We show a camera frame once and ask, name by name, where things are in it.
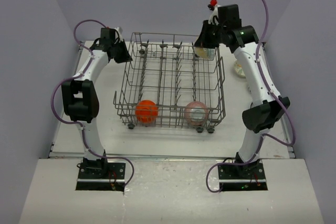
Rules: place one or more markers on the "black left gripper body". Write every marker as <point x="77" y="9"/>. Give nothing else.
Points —
<point x="120" y="54"/>

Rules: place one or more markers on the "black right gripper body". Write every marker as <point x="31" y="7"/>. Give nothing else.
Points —
<point x="222" y="30"/>

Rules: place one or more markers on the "yellow rimmed white bowl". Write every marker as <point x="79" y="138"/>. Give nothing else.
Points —
<point x="205" y="53"/>

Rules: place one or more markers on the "floral white bowl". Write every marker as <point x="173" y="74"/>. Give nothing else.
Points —
<point x="238" y="69"/>

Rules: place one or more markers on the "grey wire dish rack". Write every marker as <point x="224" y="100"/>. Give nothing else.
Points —
<point x="166" y="70"/>

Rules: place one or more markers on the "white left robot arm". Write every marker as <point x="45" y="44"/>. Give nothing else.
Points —
<point x="79" y="95"/>

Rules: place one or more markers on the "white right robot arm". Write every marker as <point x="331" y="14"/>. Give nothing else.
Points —
<point x="267" y="105"/>

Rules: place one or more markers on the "orange bowl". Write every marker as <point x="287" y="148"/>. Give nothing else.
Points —
<point x="146" y="111"/>

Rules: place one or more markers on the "pink rimmed white bowl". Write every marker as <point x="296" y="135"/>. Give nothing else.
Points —
<point x="196" y="113"/>

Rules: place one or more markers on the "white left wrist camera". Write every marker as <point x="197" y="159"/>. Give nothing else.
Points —
<point x="118" y="34"/>

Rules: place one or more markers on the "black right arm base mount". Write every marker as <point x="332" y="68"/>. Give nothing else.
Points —
<point x="242" y="178"/>

